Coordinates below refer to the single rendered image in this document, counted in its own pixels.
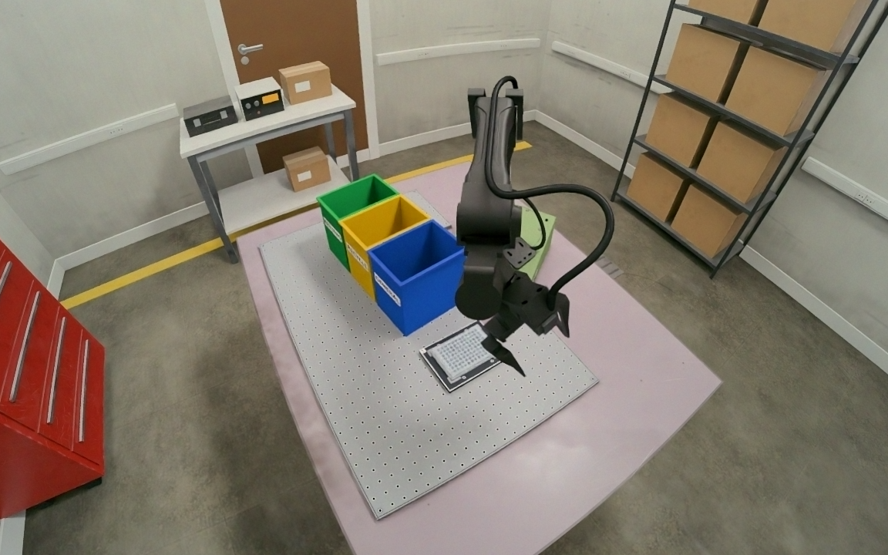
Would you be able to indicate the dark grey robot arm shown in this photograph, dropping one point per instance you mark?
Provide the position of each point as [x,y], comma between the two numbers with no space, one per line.
[483,221]

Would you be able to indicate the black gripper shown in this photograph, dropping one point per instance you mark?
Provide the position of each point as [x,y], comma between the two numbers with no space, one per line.
[497,331]

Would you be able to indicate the blue bin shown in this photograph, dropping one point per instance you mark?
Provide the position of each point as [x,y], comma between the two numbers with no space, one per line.
[413,284]

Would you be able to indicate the white well plate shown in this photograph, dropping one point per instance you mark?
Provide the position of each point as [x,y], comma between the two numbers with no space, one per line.
[456,354]

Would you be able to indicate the green returns bin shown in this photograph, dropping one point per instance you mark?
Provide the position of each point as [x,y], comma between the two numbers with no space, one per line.
[339,204]

